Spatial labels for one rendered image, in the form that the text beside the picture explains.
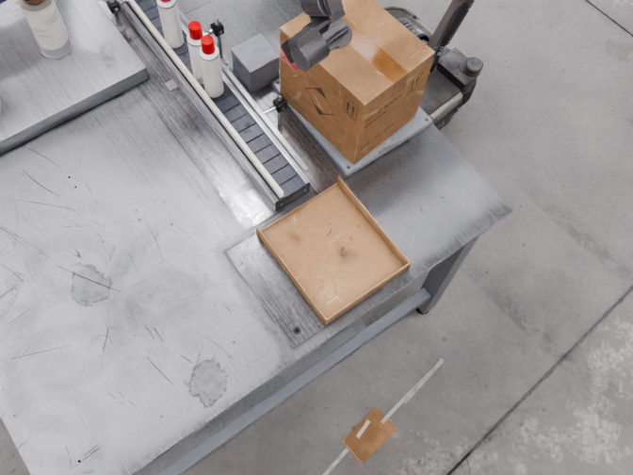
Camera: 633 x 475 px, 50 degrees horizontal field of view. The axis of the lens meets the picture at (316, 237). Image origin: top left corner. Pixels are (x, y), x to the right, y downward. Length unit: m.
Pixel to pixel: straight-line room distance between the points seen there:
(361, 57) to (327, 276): 0.54
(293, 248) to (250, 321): 0.22
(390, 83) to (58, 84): 0.91
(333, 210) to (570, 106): 1.69
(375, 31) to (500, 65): 1.58
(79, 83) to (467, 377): 1.62
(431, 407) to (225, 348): 1.06
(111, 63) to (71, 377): 0.86
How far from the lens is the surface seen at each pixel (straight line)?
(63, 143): 1.95
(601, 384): 2.72
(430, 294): 2.38
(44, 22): 1.96
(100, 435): 1.64
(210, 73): 1.81
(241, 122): 1.85
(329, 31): 1.43
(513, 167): 2.96
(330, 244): 1.72
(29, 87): 2.02
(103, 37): 2.08
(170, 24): 1.94
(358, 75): 1.64
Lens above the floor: 2.40
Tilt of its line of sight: 65 degrees down
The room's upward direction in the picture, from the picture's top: 6 degrees clockwise
